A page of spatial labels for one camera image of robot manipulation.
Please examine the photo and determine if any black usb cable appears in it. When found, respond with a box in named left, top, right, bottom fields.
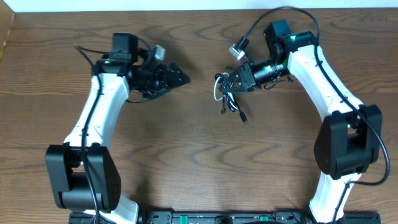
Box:
left=215, top=73, right=249, bottom=126

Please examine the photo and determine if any white cable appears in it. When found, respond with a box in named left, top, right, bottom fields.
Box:
left=213, top=72, right=239, bottom=113

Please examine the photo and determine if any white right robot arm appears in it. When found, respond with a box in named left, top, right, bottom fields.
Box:
left=213, top=20, right=386, bottom=223

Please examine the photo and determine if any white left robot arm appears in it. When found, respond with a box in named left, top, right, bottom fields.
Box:
left=45, top=33, right=190, bottom=223

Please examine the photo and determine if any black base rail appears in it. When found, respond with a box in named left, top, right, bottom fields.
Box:
left=68, top=210, right=382, bottom=224

